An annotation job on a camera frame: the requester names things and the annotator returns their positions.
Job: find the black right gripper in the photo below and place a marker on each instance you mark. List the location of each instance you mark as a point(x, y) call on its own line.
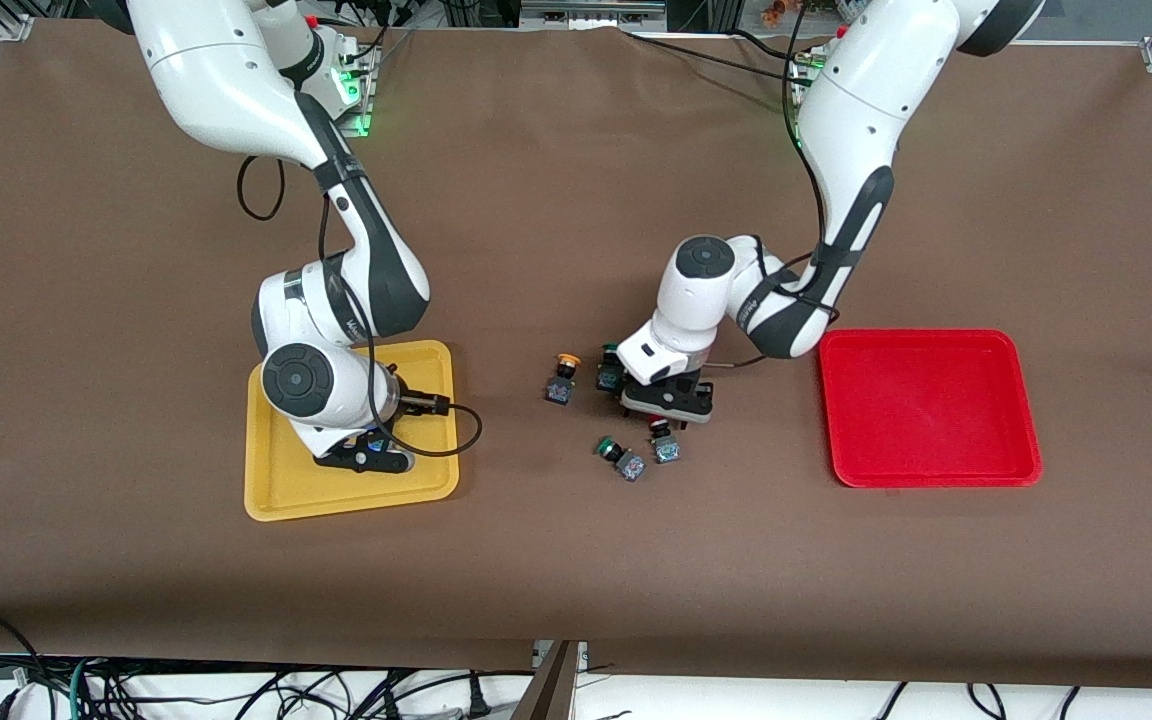
point(414, 404)

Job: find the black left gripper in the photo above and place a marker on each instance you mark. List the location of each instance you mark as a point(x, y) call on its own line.
point(688, 381)

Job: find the yellow push button switch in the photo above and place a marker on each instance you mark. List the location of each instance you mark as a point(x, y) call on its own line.
point(561, 389)

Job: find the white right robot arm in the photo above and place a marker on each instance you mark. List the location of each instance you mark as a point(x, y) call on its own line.
point(226, 70)

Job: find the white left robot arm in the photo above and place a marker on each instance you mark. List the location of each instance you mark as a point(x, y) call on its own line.
point(856, 110)

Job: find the yellow plastic tray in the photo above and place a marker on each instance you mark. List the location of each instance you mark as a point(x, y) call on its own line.
point(276, 490)

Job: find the brown table mat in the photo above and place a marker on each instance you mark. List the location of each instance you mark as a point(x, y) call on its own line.
point(576, 570)

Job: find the red plastic tray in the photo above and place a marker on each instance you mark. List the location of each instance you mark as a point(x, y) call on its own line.
point(926, 410)

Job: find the black power plug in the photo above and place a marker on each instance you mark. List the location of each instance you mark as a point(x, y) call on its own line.
point(479, 702)

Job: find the orange background object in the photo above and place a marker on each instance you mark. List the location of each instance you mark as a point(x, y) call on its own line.
point(781, 10)

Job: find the red push button switch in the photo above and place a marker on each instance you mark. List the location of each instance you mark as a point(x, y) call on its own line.
point(667, 451)

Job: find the green push button switch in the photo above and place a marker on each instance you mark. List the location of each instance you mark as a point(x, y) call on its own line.
point(608, 379)
point(630, 466)

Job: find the aluminium table frame beam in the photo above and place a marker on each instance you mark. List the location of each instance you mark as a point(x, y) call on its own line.
point(551, 690)

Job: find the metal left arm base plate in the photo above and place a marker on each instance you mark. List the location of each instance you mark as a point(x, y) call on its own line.
point(804, 75)

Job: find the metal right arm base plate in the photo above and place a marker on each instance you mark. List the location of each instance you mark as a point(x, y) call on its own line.
point(361, 100)

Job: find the aluminium background rail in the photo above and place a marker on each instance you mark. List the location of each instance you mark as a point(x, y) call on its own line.
point(586, 12)

